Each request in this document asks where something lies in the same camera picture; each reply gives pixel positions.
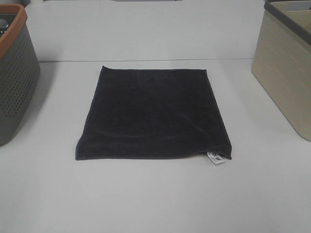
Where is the dark grey towel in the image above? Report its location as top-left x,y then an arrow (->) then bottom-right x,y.
75,67 -> 232,160

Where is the beige basket with grey rim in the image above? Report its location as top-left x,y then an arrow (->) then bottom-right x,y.
251,0 -> 311,140

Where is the grey basket with orange rim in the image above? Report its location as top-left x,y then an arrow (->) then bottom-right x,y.
0,3 -> 40,145

